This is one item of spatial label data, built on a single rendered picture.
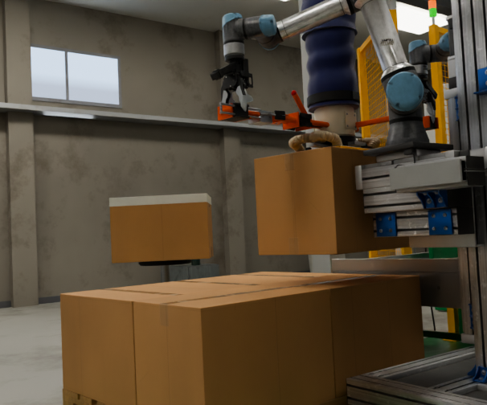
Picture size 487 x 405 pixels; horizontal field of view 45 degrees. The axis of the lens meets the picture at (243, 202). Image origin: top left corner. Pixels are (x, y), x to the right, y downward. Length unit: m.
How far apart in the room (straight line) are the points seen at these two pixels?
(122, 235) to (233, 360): 1.93
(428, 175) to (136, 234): 2.21
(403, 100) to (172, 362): 1.13
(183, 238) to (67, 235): 4.60
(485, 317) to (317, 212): 0.68
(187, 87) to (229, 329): 7.55
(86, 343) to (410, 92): 1.54
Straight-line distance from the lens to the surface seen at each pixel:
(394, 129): 2.16
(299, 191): 2.31
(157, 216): 3.69
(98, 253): 8.30
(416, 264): 2.80
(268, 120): 2.24
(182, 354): 1.94
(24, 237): 7.85
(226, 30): 2.22
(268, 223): 2.42
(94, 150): 8.39
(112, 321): 2.30
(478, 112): 2.20
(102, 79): 8.62
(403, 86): 2.03
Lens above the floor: 0.76
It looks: 3 degrees up
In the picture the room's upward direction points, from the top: 3 degrees counter-clockwise
